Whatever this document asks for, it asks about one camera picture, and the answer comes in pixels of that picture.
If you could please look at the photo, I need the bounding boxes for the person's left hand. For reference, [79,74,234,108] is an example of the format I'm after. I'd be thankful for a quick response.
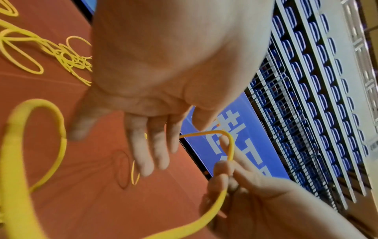
[66,0,276,178]

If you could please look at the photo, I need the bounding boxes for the person's right hand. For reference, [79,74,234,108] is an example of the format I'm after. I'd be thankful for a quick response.
[198,135,370,239]

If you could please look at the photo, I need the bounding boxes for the yellow cord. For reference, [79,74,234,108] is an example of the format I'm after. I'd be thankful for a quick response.
[0,0,95,87]
[0,98,236,239]

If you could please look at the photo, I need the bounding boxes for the blue banner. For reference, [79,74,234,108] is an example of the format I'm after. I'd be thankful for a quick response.
[77,0,291,180]

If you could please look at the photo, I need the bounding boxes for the rows of blue seats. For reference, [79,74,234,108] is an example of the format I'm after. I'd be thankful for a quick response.
[244,0,378,211]

